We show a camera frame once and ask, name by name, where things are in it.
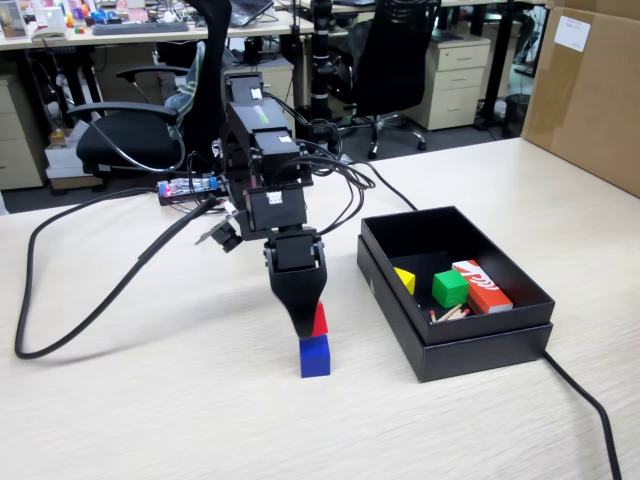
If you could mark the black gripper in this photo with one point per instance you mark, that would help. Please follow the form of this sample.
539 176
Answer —
295 252

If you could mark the red cube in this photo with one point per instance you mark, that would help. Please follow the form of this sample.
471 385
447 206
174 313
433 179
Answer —
321 322

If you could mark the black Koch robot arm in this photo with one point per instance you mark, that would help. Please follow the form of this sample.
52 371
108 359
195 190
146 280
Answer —
250 125

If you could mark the blue cube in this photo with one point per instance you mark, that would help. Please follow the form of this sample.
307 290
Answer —
315 357

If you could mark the green cube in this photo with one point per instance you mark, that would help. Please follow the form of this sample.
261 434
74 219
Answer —
450 290

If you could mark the yellow wedge block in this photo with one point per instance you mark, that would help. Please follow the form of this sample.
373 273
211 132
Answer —
407 281

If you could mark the black cardboard box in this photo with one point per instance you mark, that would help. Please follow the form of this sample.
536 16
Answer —
425 235

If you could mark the blue control board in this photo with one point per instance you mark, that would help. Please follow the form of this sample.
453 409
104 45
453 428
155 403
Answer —
192 185

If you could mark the black open box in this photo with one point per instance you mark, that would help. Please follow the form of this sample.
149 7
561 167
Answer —
475 357

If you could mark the orange white matchbox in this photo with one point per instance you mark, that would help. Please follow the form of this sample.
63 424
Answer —
487 295

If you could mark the beige drawer cabinet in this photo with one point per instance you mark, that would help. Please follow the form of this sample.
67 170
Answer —
455 80
17 150
280 85

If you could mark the black pole with white bands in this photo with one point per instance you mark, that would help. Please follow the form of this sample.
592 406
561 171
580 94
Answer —
320 75

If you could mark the black office chair with armrests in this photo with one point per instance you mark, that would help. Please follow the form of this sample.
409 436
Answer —
125 142

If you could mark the green striped garment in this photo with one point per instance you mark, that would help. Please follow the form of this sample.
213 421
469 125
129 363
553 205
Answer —
187 87

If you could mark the black mesh office chair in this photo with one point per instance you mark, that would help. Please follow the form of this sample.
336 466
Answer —
390 50

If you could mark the white box stack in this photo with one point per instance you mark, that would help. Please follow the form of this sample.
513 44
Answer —
62 160

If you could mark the black trash bin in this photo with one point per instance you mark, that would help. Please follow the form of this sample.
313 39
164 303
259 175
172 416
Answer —
516 117

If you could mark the black laptop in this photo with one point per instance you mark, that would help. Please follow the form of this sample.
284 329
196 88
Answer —
250 10

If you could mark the beige office desk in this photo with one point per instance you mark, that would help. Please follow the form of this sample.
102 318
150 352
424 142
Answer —
505 50
150 39

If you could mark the black keyboard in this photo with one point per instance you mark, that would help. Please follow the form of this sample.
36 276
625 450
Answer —
140 28

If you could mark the large brown cardboard box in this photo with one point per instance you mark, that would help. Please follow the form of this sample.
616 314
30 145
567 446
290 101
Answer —
585 100

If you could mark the small yellow toy figure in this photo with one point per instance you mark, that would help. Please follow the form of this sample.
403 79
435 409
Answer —
70 21

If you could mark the white desk phone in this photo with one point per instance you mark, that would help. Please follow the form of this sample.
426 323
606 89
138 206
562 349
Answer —
50 34

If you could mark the small white box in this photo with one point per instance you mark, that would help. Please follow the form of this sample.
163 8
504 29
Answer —
50 19

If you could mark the framed picture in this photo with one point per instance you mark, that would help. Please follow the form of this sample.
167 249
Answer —
12 22

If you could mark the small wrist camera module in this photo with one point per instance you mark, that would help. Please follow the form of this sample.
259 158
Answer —
229 240

